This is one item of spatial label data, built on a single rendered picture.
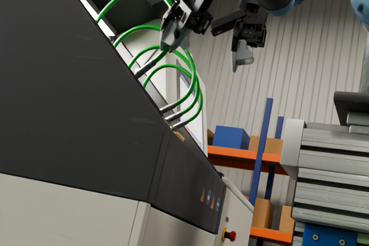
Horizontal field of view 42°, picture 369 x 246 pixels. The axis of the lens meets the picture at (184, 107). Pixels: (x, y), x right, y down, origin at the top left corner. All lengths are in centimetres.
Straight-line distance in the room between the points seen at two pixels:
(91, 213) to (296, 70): 765
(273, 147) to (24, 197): 601
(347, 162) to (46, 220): 59
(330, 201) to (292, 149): 11
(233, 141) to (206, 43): 278
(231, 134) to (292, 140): 615
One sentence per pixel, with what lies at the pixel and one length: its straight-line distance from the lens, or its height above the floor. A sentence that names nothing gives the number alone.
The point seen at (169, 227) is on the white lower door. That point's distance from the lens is 110.
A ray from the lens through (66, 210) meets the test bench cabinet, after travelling 101.
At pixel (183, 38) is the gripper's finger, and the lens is 128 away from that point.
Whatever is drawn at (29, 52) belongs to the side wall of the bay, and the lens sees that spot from 118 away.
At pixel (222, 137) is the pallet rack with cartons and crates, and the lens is 708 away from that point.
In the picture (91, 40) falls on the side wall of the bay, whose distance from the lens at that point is 111.
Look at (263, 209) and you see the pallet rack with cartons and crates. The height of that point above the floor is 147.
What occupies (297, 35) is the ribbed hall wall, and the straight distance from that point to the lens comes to 880.
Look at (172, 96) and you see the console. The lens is 185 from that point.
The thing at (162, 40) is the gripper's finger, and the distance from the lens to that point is 126.
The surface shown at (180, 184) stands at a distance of 113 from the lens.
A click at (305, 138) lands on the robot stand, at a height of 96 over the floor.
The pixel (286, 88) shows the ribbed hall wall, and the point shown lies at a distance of 844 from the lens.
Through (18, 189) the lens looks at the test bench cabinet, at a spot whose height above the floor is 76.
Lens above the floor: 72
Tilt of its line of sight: 16 degrees up
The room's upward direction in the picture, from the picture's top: 13 degrees clockwise
